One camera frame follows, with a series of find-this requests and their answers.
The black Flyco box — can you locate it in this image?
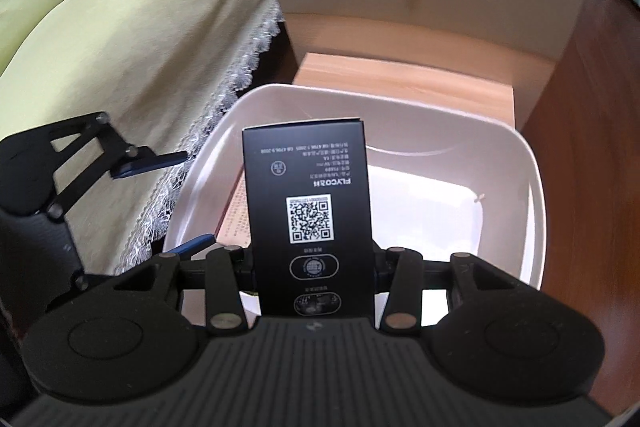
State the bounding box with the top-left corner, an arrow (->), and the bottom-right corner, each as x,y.
242,118 -> 375,319

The white plastic basin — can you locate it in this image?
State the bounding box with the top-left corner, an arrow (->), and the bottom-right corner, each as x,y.
165,84 -> 547,287

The green sofa cover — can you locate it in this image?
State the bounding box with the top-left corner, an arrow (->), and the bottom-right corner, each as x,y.
0,0 -> 286,278

